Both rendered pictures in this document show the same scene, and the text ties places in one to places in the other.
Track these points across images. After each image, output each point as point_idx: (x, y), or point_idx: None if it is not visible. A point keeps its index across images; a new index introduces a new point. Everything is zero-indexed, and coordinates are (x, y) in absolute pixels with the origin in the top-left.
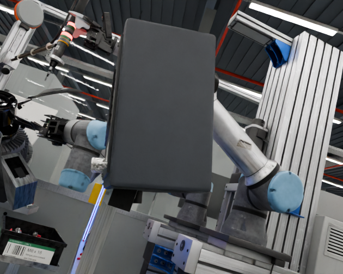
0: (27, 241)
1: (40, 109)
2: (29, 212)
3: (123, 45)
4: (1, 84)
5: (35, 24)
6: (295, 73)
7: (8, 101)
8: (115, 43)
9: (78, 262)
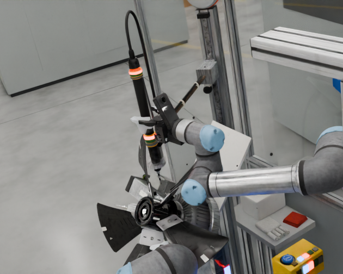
0: None
1: (235, 142)
2: (280, 246)
3: None
4: (223, 91)
5: (212, 1)
6: None
7: (148, 211)
8: (175, 136)
9: None
